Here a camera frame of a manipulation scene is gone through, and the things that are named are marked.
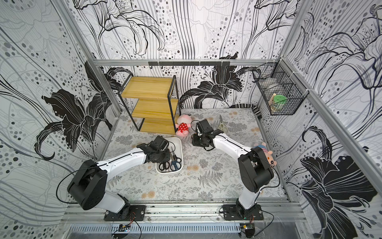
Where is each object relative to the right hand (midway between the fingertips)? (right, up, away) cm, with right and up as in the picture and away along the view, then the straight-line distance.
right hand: (195, 140), depth 91 cm
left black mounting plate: (-29, -35, -18) cm, 49 cm away
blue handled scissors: (-12, -15, -3) cm, 20 cm away
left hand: (-16, -11, -2) cm, 20 cm away
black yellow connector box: (+26, -40, -21) cm, 52 cm away
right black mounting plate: (+18, -33, -20) cm, 43 cm away
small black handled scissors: (-19, -15, -3) cm, 24 cm away
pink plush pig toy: (-8, +12, +12) cm, 19 cm away
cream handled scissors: (+20, +8, +17) cm, 27 cm away
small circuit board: (-34, -41, -19) cm, 57 cm away
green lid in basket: (+46, +23, -13) cm, 53 cm away
